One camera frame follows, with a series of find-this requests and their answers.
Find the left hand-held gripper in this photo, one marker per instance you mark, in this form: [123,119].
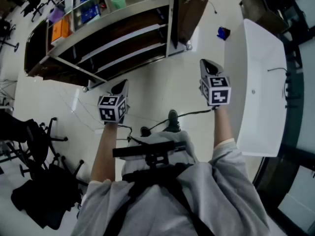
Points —
[112,109]

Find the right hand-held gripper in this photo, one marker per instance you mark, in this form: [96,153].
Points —
[217,92]

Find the steel serving cart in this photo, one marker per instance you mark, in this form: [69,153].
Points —
[128,18]

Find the orange box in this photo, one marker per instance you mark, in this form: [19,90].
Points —
[59,31]

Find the blue coffee packet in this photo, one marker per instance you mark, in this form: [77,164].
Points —
[89,12]

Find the green cup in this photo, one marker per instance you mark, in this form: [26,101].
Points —
[118,1]

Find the person's left forearm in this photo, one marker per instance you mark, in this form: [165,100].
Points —
[108,151]

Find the person's right forearm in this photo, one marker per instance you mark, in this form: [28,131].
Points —
[222,126]

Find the person's left black shoe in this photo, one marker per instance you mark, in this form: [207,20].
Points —
[145,131]

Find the person's black shoe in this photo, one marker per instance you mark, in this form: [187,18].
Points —
[174,122]
[145,131]

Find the white table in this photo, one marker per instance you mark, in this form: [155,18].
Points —
[261,82]

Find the person's right black shoe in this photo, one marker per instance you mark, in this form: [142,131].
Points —
[174,122]

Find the small blue object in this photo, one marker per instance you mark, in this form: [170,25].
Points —
[223,33]

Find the person's grey trousers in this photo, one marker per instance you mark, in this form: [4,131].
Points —
[172,138]

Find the black bathtub faucet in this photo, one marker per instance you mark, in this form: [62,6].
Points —
[288,85]

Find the brown cabinet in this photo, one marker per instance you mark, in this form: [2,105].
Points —
[263,11]

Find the person's grey sweatshirt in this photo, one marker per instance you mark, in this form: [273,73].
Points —
[221,193]

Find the black pole stand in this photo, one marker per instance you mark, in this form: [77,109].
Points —
[16,47]

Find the black chest camera mount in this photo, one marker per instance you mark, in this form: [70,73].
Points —
[142,151]

